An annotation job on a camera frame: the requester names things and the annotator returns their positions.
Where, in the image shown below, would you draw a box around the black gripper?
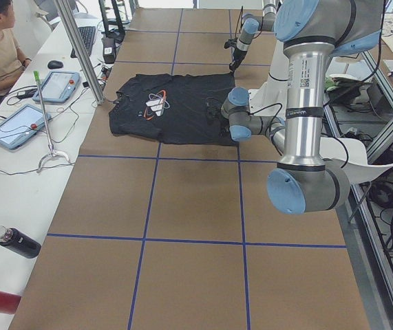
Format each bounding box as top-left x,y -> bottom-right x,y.
220,119 -> 231,137
229,48 -> 247,72

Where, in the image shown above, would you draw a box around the black graphic t-shirt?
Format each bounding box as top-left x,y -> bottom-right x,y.
109,74 -> 237,146

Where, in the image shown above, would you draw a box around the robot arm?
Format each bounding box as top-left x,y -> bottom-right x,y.
224,1 -> 283,72
221,1 -> 385,215

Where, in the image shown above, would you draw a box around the black keyboard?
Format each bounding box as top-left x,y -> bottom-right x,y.
78,26 -> 96,56

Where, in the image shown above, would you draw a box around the far blue teach pendant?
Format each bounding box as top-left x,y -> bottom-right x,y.
39,71 -> 81,104

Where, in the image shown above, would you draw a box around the blue teach pendant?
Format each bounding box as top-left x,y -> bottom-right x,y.
39,71 -> 81,104
0,104 -> 45,150

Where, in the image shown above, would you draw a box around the metal stand green tip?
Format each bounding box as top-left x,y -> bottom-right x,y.
33,70 -> 70,173

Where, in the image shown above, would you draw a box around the black computer mouse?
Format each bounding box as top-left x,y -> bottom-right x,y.
47,60 -> 64,69

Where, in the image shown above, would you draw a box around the near blue teach pendant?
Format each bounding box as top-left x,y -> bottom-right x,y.
0,104 -> 45,150

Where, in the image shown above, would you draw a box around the black water bottle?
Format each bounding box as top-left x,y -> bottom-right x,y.
0,225 -> 41,259

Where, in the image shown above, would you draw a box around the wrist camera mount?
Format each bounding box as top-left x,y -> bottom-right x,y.
206,105 -> 218,122
224,38 -> 237,49

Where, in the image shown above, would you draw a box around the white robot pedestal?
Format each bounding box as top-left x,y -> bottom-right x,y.
248,41 -> 288,118

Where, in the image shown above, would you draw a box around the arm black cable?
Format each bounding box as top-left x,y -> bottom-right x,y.
205,97 -> 350,169

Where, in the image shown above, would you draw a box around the aluminium frame column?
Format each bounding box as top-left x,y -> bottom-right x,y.
54,0 -> 105,105

